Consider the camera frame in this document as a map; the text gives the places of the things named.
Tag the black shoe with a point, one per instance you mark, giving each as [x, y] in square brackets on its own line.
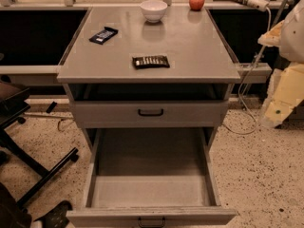
[55, 218]

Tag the open grey middle drawer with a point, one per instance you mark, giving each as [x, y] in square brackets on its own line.
[150, 178]

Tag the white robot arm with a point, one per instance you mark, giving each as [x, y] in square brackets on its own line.
[288, 36]

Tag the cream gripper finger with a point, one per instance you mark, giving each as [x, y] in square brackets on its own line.
[285, 92]

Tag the grey drawer cabinet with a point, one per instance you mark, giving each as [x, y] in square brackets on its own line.
[200, 66]

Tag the red apple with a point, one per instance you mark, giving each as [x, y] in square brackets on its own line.
[196, 4]

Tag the white ceramic bowl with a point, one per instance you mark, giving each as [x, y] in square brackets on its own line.
[153, 10]

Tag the dark chocolate rxbar wrapper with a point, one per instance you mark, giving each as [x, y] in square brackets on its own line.
[155, 61]

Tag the closed grey upper drawer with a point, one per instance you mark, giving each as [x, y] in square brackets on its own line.
[124, 114]

